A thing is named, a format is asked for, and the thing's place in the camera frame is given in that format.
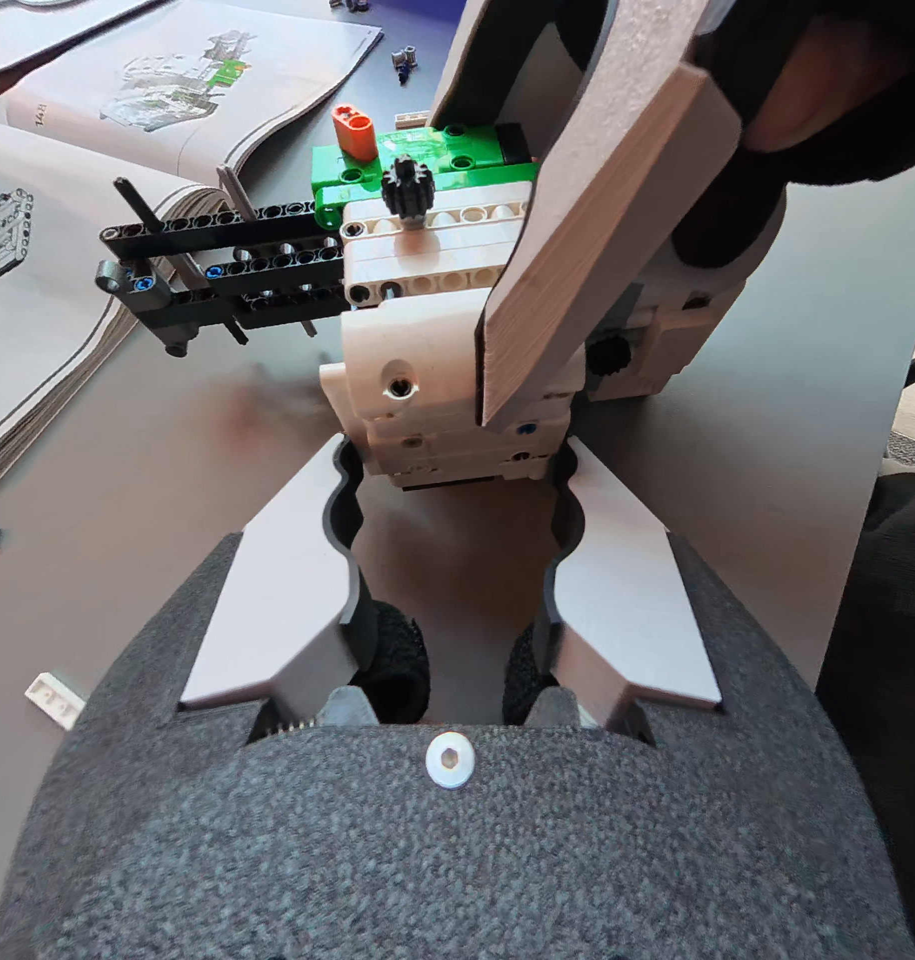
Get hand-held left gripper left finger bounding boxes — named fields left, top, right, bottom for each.
left=178, top=435, right=380, bottom=725

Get scattered small lego pieces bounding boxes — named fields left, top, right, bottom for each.
left=327, top=0, right=430, bottom=126

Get white lego plate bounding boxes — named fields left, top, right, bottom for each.
left=22, top=669, right=89, bottom=731

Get person's dark clothing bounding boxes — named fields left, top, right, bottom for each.
left=813, top=472, right=915, bottom=960

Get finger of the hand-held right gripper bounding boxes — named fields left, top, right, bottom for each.
left=474, top=0, right=745, bottom=430
left=427, top=0, right=624, bottom=162

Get open lego instruction booklet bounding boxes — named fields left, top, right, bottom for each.
left=0, top=0, right=385, bottom=500

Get lego truck model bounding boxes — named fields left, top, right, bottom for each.
left=93, top=101, right=790, bottom=402

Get person's right hand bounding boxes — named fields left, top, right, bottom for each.
left=744, top=33, right=876, bottom=156

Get white lego cab piece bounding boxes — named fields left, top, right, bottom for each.
left=318, top=288, right=580, bottom=494

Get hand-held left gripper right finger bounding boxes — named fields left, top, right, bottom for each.
left=542, top=437, right=726, bottom=730

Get white instruction sign stand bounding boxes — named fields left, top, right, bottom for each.
left=0, top=0, right=166, bottom=78

